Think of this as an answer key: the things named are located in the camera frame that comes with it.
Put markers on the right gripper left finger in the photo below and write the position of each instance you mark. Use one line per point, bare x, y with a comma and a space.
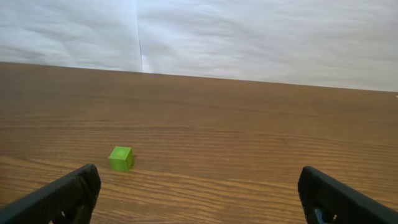
65, 196

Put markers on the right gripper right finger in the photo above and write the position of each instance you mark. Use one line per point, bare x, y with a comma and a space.
329, 193

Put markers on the green cube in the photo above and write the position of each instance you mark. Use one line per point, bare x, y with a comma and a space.
120, 159

